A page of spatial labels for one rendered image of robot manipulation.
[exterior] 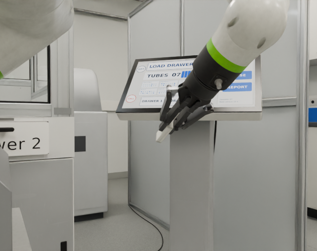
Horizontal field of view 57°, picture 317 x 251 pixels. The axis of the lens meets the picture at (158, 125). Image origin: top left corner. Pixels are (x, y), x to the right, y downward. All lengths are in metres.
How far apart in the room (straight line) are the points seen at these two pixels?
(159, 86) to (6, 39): 0.75
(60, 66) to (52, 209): 0.50
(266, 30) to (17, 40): 0.39
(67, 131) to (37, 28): 0.67
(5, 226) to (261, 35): 0.46
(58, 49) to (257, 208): 1.31
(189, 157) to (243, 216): 0.81
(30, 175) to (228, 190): 1.23
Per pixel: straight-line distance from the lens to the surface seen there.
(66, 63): 1.10
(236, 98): 1.03
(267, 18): 0.54
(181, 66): 1.19
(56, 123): 1.08
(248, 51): 0.56
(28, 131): 1.04
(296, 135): 1.53
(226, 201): 1.94
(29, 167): 1.07
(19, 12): 0.41
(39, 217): 1.12
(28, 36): 0.47
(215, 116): 1.01
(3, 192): 0.37
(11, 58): 0.48
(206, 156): 1.12
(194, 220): 1.18
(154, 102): 1.07
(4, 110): 1.06
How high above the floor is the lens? 0.94
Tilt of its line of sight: 1 degrees down
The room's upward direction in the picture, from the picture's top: straight up
